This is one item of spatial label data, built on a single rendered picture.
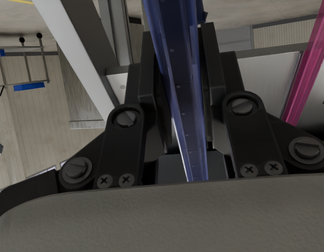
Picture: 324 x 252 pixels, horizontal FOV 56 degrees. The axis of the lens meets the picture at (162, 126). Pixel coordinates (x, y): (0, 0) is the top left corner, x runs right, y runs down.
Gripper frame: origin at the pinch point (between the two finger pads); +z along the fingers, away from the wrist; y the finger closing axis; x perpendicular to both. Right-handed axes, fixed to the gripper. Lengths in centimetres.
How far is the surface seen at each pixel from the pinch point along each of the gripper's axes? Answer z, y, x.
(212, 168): 12.3, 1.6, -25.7
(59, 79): 786, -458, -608
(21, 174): 445, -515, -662
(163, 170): 12.6, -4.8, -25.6
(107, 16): 37.3, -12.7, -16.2
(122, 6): 38.2, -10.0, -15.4
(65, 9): 11.1, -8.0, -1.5
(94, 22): 16.0, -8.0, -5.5
